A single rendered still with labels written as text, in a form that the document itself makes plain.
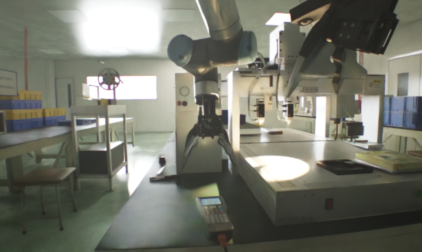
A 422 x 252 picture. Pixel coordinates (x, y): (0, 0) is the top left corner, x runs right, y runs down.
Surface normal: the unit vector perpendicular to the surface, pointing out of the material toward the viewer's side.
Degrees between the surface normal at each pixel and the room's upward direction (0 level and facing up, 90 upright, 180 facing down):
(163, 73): 90
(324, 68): 63
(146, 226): 0
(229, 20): 122
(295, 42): 90
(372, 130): 90
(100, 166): 90
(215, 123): 75
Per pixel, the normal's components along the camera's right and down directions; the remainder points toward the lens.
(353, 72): -0.77, 0.59
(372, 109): -1.00, 0.01
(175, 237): 0.00, -1.00
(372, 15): -0.85, 0.11
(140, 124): 0.08, 0.07
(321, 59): -0.62, -0.39
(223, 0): 0.42, 0.58
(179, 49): -0.44, -0.15
